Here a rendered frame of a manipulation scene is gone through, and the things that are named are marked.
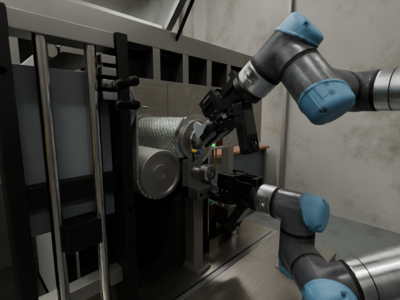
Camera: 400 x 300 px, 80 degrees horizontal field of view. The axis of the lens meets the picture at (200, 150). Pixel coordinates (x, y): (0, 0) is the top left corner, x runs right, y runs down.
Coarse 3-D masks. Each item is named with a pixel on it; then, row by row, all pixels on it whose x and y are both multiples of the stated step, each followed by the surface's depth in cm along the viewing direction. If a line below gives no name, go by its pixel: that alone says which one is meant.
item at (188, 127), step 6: (192, 120) 64; (198, 120) 65; (186, 126) 62; (192, 126) 64; (186, 132) 62; (180, 138) 62; (186, 138) 63; (180, 144) 62; (186, 144) 63; (186, 150) 63; (186, 156) 63; (198, 156) 66; (204, 156) 68
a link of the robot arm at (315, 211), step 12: (276, 192) 55; (288, 192) 54; (300, 192) 53; (276, 204) 54; (288, 204) 52; (300, 204) 50; (312, 204) 49; (324, 204) 49; (276, 216) 54; (288, 216) 52; (300, 216) 50; (312, 216) 48; (324, 216) 49; (288, 228) 52; (300, 228) 51; (312, 228) 49; (324, 228) 50
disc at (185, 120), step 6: (192, 114) 65; (198, 114) 66; (186, 120) 63; (204, 120) 68; (180, 126) 62; (180, 132) 62; (174, 138) 61; (174, 144) 61; (180, 150) 63; (210, 150) 71; (180, 156) 63
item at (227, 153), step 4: (224, 148) 159; (228, 148) 157; (232, 148) 160; (224, 152) 159; (228, 152) 157; (232, 152) 160; (224, 156) 159; (228, 156) 157; (232, 156) 160; (224, 160) 160; (228, 160) 158; (232, 160) 161; (224, 164) 160; (228, 164) 158; (232, 164) 161; (224, 168) 161; (228, 168) 159; (232, 168) 162; (228, 172) 159; (232, 172) 162
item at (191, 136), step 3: (192, 129) 64; (192, 132) 63; (189, 135) 63; (192, 135) 63; (195, 135) 63; (189, 138) 63; (192, 138) 63; (195, 138) 64; (189, 141) 63; (192, 141) 63; (195, 141) 64; (189, 144) 63; (192, 144) 63; (189, 147) 64; (192, 147) 63; (198, 150) 65; (201, 150) 66; (204, 150) 66; (201, 153) 66
